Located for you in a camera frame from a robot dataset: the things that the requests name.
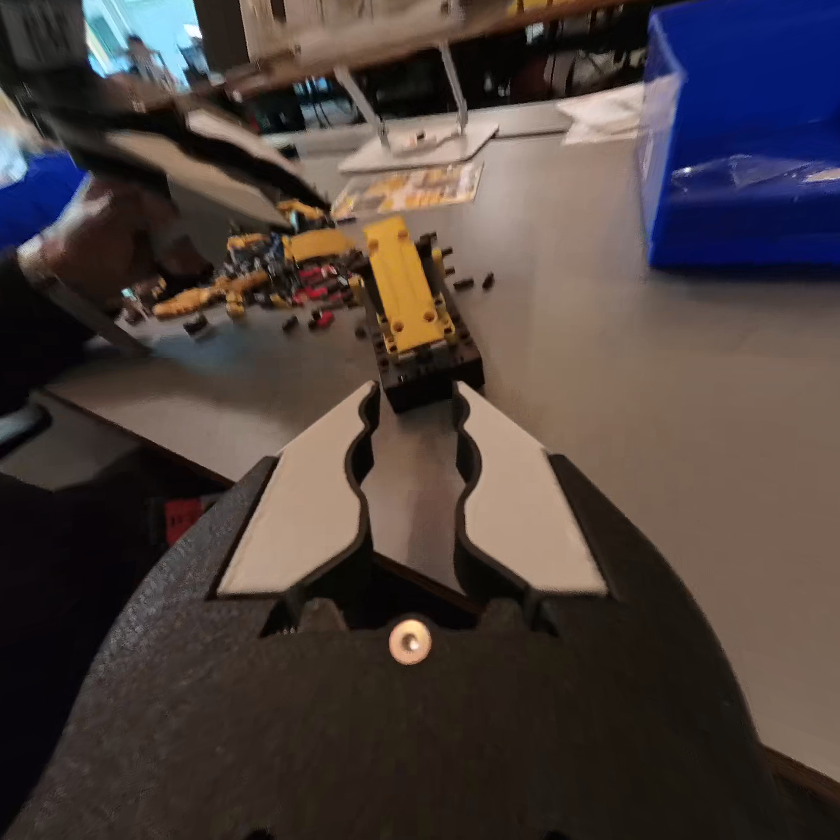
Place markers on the red tag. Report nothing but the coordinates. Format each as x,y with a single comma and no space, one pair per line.
187,518

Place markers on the pile of toy brick parts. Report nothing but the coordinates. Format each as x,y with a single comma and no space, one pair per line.
275,275

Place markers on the scattered black toy pins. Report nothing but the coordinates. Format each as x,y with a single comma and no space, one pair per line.
466,282

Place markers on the person's left hand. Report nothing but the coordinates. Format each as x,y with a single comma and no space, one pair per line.
118,243

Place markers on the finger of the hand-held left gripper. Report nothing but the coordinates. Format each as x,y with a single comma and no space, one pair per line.
243,138
190,177

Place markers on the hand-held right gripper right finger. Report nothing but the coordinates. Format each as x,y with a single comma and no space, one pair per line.
525,518

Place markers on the yellow black toy brick assembly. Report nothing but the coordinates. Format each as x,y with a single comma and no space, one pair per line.
407,295

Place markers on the white paper sheet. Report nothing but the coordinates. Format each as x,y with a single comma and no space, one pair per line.
604,115

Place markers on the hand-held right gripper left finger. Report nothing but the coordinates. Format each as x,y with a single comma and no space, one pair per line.
302,512

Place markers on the yellow printed sticker sheet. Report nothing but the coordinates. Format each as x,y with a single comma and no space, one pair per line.
413,187

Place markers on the clear plastic bag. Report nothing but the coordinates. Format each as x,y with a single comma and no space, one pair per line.
741,172

